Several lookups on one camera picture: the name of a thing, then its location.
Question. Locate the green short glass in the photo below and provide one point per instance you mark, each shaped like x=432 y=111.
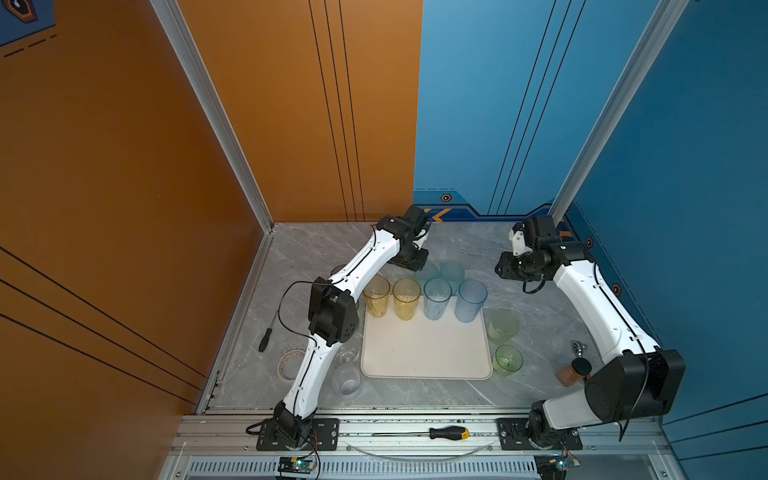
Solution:
x=507 y=360

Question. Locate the teal glass left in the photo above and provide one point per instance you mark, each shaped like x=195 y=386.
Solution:
x=429 y=271

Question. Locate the clear glass lower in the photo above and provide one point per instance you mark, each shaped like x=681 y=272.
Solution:
x=346 y=380

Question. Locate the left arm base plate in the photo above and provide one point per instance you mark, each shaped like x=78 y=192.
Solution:
x=322 y=435

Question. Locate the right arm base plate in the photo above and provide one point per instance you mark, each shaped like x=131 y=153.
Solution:
x=518 y=434

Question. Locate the blue tall glass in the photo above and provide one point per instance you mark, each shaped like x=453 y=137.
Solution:
x=471 y=297

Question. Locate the black yellow screwdriver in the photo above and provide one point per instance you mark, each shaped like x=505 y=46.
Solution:
x=451 y=433

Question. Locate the pale green glass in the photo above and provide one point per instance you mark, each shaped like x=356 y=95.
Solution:
x=503 y=326

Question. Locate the yellow ribbed glass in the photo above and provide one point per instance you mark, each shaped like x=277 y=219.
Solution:
x=376 y=295

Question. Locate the light blue glass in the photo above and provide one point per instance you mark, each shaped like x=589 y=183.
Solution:
x=437 y=293

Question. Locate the clear glass upper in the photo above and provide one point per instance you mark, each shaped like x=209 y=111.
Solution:
x=349 y=352

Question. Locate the teal glass right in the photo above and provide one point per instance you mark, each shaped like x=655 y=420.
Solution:
x=453 y=273

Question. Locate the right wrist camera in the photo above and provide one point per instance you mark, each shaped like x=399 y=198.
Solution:
x=517 y=239

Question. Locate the right green circuit board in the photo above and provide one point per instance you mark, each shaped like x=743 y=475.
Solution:
x=555 y=467

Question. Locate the tape roll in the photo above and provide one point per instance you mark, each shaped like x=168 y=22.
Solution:
x=289 y=364

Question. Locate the clear glass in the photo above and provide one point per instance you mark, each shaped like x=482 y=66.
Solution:
x=346 y=380
x=349 y=352

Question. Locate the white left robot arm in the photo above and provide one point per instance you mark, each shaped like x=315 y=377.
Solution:
x=333 y=317

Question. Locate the left green circuit board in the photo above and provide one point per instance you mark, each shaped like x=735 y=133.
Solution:
x=296 y=467

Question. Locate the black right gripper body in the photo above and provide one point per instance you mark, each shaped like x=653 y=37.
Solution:
x=518 y=267

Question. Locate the yellow tall glass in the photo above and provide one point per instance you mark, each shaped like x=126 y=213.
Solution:
x=406 y=294

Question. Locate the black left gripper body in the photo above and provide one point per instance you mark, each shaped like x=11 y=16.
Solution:
x=413 y=260

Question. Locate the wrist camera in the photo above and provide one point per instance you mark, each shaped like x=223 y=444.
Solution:
x=421 y=238
x=517 y=239

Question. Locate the brown bottle black cap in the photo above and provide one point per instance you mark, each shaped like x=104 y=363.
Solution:
x=577 y=370

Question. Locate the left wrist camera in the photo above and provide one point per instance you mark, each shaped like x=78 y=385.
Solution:
x=421 y=238

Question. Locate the teal glass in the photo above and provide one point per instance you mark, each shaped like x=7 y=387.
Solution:
x=429 y=271
x=453 y=273

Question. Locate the cream rectangular tray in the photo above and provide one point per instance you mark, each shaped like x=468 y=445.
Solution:
x=420 y=348

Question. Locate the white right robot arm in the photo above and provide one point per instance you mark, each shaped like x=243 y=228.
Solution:
x=638 y=378

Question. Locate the aluminium front rail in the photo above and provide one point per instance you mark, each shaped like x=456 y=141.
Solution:
x=413 y=444

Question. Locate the green circuit board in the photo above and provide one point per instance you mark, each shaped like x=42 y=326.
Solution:
x=555 y=467
x=296 y=467

